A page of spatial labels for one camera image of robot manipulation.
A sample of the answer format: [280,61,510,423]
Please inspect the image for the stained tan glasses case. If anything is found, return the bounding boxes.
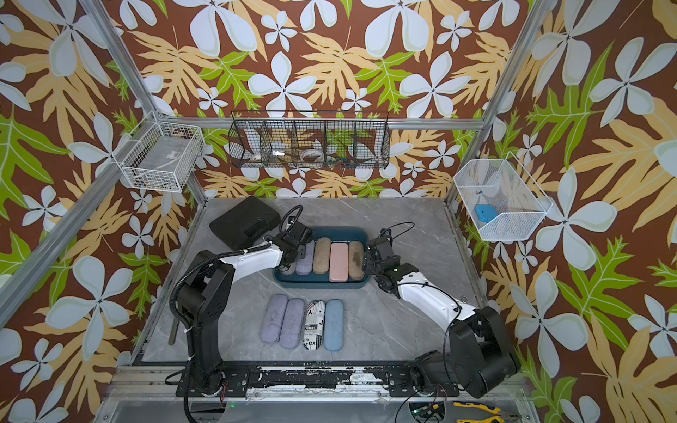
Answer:
[348,241,365,280]

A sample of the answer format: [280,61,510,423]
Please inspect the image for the grey fabric glasses case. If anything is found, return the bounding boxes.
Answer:
[280,263,296,276]

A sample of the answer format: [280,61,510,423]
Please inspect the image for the tan fabric glasses case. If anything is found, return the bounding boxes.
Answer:
[313,237,331,275]

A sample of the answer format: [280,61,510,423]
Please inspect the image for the pink hard glasses case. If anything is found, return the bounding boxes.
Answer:
[329,243,349,283]

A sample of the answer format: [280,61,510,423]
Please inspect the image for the light blue glasses case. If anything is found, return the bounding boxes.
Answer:
[324,300,344,352]

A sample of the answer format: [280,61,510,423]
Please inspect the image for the lilac fabric glasses case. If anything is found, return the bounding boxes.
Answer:
[295,241,315,276]

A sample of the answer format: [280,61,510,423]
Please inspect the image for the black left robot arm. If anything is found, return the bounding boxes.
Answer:
[169,222,313,397]

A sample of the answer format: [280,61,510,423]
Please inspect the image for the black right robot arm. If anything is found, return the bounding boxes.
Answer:
[363,234,521,398]

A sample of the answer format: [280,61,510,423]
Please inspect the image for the teal plastic storage box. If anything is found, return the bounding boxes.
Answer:
[273,226,370,289]

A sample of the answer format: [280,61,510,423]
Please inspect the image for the white striped glasses case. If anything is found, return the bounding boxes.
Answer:
[303,300,326,351]

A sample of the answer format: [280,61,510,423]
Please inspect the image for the black plastic tool case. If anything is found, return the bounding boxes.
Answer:
[209,197,280,250]

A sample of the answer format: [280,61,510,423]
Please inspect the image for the blue item in basket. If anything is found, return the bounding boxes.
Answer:
[474,204,499,224]

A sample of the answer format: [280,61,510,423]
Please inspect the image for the white mesh basket right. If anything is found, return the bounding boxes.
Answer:
[453,159,554,243]

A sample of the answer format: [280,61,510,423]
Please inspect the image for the brown hex key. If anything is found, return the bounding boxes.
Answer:
[167,317,180,345]

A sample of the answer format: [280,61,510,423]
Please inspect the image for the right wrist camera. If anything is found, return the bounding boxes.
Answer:
[378,228,393,245]

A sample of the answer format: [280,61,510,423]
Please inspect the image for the black wire basket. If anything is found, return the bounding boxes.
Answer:
[226,110,391,169]

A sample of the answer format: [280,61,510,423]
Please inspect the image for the white wire basket left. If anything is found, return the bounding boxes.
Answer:
[116,112,206,193]

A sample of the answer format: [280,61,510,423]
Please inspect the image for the yellow handled pliers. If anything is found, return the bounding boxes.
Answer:
[452,401,522,423]

